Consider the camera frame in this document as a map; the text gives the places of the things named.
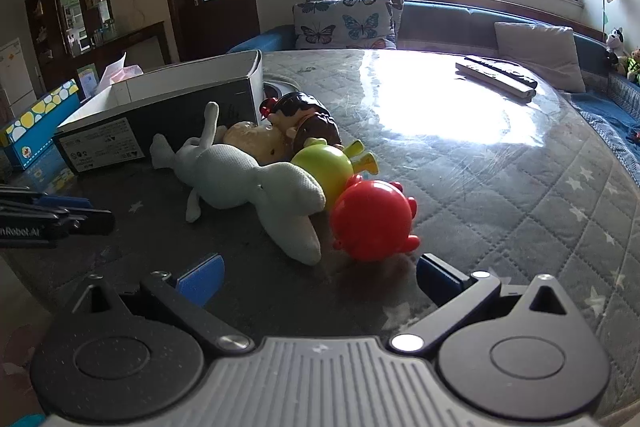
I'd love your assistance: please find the white remote control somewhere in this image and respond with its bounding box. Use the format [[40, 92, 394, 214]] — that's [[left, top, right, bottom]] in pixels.
[[455, 61, 535, 100]]

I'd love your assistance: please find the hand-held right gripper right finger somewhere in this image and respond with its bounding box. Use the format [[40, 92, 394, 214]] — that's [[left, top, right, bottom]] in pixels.
[[390, 253, 573, 353]]

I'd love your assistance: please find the grey quilted covered desktop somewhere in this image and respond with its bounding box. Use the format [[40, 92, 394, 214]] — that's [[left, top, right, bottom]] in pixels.
[[0, 48, 640, 408]]

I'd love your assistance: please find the pink paper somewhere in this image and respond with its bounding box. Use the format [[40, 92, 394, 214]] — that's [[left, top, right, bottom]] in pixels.
[[97, 52, 146, 95]]

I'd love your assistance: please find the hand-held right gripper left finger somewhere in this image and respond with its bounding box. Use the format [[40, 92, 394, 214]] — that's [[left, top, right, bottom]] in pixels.
[[70, 253, 256, 353]]

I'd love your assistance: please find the butterfly print pillow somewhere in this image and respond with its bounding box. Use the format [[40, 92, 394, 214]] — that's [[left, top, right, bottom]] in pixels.
[[294, 0, 396, 51], [306, 0, 405, 42]]

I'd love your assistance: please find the plain grey pillow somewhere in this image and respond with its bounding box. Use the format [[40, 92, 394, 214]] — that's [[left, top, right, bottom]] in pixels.
[[494, 22, 587, 94]]

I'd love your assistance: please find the blue dotted yellow-top box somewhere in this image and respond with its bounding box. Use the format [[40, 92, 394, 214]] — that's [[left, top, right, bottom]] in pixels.
[[0, 79, 82, 146]]

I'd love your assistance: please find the white plush rabbit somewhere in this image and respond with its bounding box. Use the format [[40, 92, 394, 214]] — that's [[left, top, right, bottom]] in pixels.
[[150, 102, 326, 266]]

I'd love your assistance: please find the black remote control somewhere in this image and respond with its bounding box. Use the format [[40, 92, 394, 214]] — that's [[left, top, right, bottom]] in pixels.
[[464, 55, 538, 88]]

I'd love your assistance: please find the black and white cow plush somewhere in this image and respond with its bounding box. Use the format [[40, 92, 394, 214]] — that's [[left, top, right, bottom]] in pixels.
[[605, 27, 627, 68]]

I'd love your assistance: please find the black-haired doll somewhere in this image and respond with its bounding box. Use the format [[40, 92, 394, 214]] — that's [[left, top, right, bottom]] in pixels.
[[259, 91, 345, 152]]

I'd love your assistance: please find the dark wooden display cabinet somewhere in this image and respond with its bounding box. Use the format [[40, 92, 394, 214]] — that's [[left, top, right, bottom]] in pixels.
[[25, 0, 171, 82]]

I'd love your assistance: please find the white refrigerator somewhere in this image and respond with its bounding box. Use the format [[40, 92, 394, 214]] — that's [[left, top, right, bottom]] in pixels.
[[0, 38, 38, 108]]

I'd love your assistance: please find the grey cardboard box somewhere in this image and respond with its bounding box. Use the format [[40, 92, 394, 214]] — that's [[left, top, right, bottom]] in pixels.
[[52, 49, 264, 175]]

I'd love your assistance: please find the brown potato-shaped toy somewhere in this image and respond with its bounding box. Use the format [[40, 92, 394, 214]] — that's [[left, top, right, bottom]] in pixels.
[[222, 121, 293, 165]]

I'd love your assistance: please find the green round plastic toy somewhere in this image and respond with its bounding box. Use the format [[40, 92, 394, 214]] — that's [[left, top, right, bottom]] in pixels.
[[290, 139, 379, 210]]

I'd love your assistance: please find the white round disc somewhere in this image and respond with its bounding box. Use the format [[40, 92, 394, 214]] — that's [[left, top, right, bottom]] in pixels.
[[263, 77, 298, 100]]

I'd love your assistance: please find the red round plastic toy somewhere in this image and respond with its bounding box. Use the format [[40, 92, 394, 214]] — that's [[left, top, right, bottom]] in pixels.
[[330, 174, 422, 263]]

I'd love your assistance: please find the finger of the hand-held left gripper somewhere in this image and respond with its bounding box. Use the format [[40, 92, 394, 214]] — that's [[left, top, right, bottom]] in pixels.
[[0, 208, 116, 237], [0, 187, 93, 210]]

